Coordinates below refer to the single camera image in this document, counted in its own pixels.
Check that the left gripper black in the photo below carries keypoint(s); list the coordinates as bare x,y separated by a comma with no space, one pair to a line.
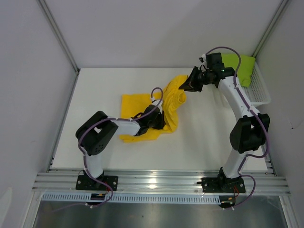
161,122

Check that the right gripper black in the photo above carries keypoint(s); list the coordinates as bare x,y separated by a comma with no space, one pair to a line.
191,84

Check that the yellow shorts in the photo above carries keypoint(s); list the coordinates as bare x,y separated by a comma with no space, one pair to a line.
173,98

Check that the green shorts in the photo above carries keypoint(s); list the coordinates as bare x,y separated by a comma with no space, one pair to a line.
245,70

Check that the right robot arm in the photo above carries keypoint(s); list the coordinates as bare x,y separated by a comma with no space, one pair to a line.
250,131

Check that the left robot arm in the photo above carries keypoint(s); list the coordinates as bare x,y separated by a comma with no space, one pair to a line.
95,134

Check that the white perforated plastic basket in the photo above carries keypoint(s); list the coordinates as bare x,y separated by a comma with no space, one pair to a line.
257,91

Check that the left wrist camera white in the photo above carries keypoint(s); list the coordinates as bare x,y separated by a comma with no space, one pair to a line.
157,103

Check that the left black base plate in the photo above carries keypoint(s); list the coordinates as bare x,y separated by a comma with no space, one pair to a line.
85,183

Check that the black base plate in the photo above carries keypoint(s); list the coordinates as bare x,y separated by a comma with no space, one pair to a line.
85,183
222,185

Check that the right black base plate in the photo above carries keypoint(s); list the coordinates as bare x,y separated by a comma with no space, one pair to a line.
222,185

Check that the white slotted cable duct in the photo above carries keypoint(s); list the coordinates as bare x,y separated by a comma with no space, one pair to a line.
133,198

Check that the aluminium mounting rail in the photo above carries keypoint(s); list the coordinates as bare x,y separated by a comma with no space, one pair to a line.
159,182

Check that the right aluminium corner post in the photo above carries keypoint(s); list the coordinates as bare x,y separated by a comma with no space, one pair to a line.
275,19

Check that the aluminium corner post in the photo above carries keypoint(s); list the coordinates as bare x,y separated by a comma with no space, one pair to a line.
58,34
275,19

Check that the left aluminium corner post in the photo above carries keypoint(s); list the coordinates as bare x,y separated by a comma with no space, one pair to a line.
58,34

